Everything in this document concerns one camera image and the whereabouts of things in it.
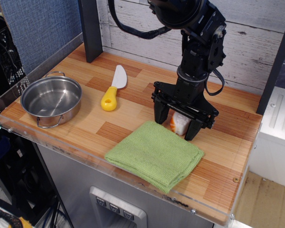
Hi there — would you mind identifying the silver toy fridge cabinet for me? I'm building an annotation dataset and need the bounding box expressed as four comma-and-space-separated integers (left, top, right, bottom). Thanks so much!
38, 145, 214, 228

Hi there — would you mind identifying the yellow handled toy knife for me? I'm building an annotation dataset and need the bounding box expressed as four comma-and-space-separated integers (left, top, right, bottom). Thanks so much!
101, 65, 127, 111

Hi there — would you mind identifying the black plastic crate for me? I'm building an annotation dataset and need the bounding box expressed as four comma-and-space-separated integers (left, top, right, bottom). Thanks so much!
0, 15, 29, 96

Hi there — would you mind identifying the white grooved appliance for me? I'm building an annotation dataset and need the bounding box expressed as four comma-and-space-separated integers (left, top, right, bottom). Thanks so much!
248, 87, 285, 186

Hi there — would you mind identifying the dark right vertical post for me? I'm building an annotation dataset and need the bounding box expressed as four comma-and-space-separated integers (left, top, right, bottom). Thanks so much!
256, 32, 285, 115

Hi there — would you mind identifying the dark left vertical post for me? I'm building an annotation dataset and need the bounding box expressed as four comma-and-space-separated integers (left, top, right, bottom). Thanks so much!
78, 0, 103, 63

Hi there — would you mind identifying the stainless steel pot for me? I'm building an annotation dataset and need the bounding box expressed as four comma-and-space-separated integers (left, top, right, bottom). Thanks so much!
20, 71, 83, 129

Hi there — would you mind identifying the blue fabric partition panel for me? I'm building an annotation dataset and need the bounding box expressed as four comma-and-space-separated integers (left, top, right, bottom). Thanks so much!
0, 0, 83, 74

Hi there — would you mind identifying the white orange toy food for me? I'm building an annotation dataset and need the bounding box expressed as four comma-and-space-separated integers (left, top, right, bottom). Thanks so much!
170, 112, 191, 136

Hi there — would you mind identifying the clear acrylic table guard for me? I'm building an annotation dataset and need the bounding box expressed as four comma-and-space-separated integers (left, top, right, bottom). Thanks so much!
0, 46, 260, 227

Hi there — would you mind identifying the green folded cloth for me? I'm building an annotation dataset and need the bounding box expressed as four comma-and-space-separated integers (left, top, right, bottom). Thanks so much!
105, 121, 204, 193

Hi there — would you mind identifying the dark vertical post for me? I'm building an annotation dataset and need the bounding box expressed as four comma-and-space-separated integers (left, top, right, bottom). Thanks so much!
78, 0, 103, 63
256, 32, 285, 115

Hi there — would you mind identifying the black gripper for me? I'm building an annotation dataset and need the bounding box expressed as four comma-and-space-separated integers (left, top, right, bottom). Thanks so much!
152, 71, 219, 141

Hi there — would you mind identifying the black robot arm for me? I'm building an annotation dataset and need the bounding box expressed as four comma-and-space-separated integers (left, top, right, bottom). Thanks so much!
149, 0, 226, 141

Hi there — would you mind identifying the yellow object at bottom left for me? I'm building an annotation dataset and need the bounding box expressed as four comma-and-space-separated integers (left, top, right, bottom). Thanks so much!
19, 217, 33, 228

